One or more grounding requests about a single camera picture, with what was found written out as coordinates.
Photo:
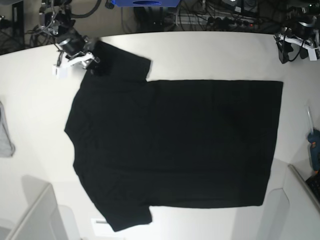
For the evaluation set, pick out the grey partition panel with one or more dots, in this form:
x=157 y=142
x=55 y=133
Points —
x=306 y=188
x=42 y=219

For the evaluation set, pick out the white camera box right gripper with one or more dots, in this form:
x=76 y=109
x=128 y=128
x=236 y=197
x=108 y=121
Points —
x=59 y=72

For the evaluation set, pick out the grey cloth at left edge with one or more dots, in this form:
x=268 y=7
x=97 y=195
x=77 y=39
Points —
x=7 y=148

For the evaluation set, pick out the blue glue gun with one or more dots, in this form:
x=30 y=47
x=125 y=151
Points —
x=313 y=138

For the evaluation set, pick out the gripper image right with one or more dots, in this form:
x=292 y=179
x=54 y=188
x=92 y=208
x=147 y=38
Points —
x=301 y=34

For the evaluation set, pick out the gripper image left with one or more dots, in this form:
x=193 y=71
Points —
x=78 y=48

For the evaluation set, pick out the white label plate with slot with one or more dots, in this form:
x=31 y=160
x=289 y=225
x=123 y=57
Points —
x=100 y=227

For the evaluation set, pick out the grey partition panel left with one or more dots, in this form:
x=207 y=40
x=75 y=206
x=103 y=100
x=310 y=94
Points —
x=42 y=219

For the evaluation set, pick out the black keyboard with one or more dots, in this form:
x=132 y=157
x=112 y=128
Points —
x=313 y=183

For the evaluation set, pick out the power strip with plugs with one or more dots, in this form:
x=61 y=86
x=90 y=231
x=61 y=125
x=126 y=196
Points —
x=224 y=22

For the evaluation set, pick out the grey partition panel right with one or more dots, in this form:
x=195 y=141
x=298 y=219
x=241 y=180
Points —
x=306 y=188

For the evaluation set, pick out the blue plastic box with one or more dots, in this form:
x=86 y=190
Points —
x=145 y=3

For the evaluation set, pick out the black T-shirt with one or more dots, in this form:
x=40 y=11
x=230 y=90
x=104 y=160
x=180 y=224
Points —
x=201 y=144

